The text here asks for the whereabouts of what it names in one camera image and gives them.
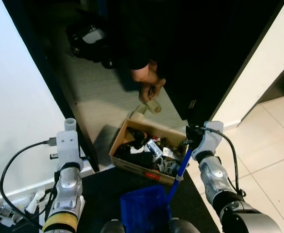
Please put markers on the beige cardboard tube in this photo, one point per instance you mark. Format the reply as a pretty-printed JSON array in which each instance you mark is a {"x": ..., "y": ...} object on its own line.
[
  {"x": 154, "y": 106},
  {"x": 138, "y": 112}
]

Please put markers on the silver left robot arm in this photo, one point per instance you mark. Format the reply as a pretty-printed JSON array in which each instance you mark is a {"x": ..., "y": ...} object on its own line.
[{"x": 68, "y": 189}]

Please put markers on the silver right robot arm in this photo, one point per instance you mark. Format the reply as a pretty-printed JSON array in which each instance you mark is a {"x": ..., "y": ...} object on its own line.
[{"x": 212, "y": 177}]

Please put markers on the person's black sleeved forearm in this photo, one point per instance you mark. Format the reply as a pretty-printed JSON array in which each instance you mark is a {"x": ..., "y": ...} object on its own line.
[{"x": 139, "y": 53}]

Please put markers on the person's bare hand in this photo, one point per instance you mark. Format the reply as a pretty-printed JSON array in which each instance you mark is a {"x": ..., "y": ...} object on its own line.
[{"x": 149, "y": 80}]

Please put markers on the brown cardboard box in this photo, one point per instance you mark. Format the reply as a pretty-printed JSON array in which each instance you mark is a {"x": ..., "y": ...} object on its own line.
[{"x": 142, "y": 171}]

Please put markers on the grey right robot leg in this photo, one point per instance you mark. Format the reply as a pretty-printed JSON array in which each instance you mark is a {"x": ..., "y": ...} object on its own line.
[{"x": 180, "y": 226}]

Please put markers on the grey robot leg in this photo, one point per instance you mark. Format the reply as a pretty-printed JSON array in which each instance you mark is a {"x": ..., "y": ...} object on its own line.
[
  {"x": 180, "y": 226},
  {"x": 112, "y": 226}
]

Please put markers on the black door leaf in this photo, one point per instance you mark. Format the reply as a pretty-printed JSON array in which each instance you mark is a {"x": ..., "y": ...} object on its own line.
[{"x": 229, "y": 48}]

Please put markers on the grey left robot leg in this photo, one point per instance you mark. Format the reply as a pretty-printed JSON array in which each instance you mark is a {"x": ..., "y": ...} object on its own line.
[{"x": 112, "y": 226}]

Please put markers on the black door jamb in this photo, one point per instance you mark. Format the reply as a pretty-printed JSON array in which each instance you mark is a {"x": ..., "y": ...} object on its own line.
[{"x": 59, "y": 97}]

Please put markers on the black wheeled machine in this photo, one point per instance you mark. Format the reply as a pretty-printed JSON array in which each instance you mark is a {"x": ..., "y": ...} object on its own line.
[{"x": 91, "y": 39}]

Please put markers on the twisted white paper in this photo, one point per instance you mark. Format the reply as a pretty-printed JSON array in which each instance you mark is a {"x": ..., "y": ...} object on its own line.
[{"x": 32, "y": 201}]

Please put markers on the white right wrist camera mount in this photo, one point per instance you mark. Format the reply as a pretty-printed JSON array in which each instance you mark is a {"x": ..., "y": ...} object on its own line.
[{"x": 210, "y": 141}]

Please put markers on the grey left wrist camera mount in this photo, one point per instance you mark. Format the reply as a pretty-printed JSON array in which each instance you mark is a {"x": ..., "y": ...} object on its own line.
[{"x": 67, "y": 148}]

